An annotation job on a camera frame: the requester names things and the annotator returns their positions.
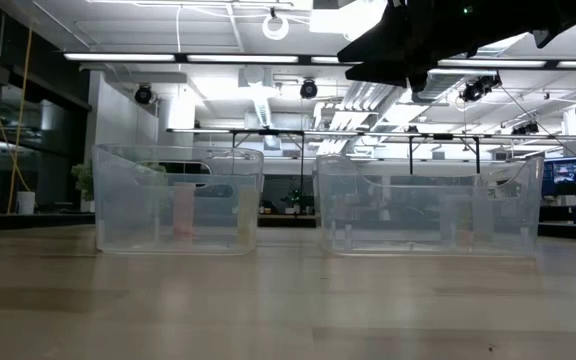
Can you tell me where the black ceiling spotlight cluster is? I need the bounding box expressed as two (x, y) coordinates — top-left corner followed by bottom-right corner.
(458, 73), (503, 104)

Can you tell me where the small yellow pill bottle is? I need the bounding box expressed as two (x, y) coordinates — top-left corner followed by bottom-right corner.
(236, 185), (260, 247)

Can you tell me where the small pink pill bottle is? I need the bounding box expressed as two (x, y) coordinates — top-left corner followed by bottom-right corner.
(172, 181), (197, 242)

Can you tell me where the green spiky plant ball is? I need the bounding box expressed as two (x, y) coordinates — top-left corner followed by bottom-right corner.
(135, 160), (170, 201)

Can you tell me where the wide clear plastic bin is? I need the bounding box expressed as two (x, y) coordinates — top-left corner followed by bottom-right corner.
(314, 153), (546, 259)

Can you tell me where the yellow cable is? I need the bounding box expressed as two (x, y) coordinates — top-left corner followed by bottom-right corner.
(6, 28), (33, 202)
(0, 0), (33, 194)

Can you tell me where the white cup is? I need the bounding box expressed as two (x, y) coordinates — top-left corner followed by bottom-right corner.
(16, 191), (37, 216)

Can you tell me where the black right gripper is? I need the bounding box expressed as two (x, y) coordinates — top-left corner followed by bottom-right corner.
(336, 0), (474, 94)

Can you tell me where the black metal gantry frame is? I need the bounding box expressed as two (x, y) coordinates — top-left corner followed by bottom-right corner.
(166, 127), (576, 201)

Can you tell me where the computer monitor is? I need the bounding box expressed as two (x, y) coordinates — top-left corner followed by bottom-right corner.
(541, 155), (576, 197)

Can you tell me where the potted green plant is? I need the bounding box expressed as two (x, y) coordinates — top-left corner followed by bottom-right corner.
(70, 159), (97, 214)

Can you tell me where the white ring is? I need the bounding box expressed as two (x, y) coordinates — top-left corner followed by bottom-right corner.
(261, 12), (291, 42)

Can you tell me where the long ceiling light strip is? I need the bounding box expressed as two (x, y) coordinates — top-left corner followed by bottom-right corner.
(62, 52), (576, 70)

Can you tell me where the narrow clear plastic bin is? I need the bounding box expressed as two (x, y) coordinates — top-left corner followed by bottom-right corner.
(91, 143), (265, 256)

